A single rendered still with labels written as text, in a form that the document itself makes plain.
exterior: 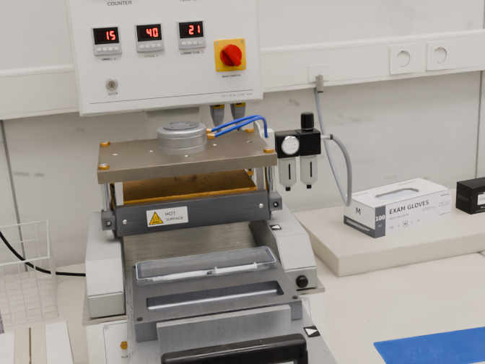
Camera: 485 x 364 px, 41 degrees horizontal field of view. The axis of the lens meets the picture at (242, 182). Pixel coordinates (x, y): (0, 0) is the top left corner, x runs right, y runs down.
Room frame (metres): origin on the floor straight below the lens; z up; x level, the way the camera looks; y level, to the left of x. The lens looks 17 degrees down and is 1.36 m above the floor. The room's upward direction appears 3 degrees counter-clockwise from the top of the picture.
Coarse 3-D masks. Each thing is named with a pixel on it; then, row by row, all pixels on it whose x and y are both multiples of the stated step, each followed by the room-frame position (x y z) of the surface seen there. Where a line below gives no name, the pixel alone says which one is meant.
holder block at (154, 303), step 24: (144, 288) 0.75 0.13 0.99; (168, 288) 0.75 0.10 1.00; (192, 288) 0.75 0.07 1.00; (216, 288) 0.74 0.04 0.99; (240, 288) 0.75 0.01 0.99; (264, 288) 0.75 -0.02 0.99; (288, 288) 0.73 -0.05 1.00; (144, 312) 0.69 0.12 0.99; (168, 312) 0.69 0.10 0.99; (192, 312) 0.68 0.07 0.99; (216, 312) 0.68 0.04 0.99; (144, 336) 0.67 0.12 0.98
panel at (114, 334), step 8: (304, 296) 0.85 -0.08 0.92; (304, 304) 0.84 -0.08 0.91; (312, 312) 0.84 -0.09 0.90; (312, 320) 0.83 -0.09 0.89; (104, 328) 0.80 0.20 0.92; (112, 328) 0.80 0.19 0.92; (120, 328) 0.80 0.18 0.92; (104, 336) 0.79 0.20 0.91; (112, 336) 0.79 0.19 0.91; (120, 336) 0.79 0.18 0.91; (104, 344) 0.79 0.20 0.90; (112, 344) 0.79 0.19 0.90; (120, 344) 0.79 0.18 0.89; (104, 352) 0.78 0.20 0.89; (112, 352) 0.78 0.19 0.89; (120, 352) 0.78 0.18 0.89; (104, 360) 0.78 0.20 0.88; (112, 360) 0.78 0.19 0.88; (120, 360) 0.78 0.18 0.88
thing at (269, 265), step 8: (184, 256) 0.83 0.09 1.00; (256, 264) 0.79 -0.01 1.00; (264, 264) 0.79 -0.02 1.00; (272, 264) 0.79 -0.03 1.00; (136, 272) 0.78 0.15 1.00; (192, 272) 0.77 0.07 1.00; (200, 272) 0.77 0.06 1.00; (208, 272) 0.78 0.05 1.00; (216, 272) 0.78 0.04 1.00; (224, 272) 0.78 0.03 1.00; (232, 272) 0.78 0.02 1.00; (144, 280) 0.76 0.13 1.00; (152, 280) 0.76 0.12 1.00; (160, 280) 0.77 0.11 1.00; (168, 280) 0.77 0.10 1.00; (176, 280) 0.77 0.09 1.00
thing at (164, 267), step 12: (228, 252) 0.83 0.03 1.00; (240, 252) 0.83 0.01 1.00; (252, 252) 0.83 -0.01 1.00; (264, 252) 0.83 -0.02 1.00; (144, 264) 0.81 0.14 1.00; (156, 264) 0.81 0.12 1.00; (168, 264) 0.80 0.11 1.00; (180, 264) 0.80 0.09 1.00; (192, 264) 0.80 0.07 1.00; (204, 264) 0.80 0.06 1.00; (216, 264) 0.79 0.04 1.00; (228, 264) 0.79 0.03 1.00; (240, 264) 0.79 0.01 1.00; (144, 276) 0.77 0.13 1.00; (156, 276) 0.77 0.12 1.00
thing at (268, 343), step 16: (288, 336) 0.59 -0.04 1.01; (176, 352) 0.57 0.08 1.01; (192, 352) 0.57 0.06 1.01; (208, 352) 0.57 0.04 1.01; (224, 352) 0.57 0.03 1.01; (240, 352) 0.57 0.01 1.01; (256, 352) 0.57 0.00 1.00; (272, 352) 0.58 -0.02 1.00; (288, 352) 0.58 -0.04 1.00; (304, 352) 0.58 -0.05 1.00
